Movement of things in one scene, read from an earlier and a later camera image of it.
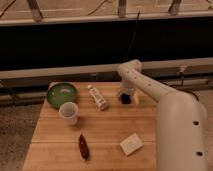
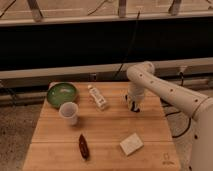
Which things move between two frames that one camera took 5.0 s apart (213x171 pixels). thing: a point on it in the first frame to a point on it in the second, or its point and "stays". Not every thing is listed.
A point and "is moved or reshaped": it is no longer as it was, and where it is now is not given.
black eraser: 126,99 is moved or reshaped
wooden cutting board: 109,135 stays
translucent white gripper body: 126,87 to 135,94
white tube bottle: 98,98 stays
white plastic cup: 69,112 stays
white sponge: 131,144 stays
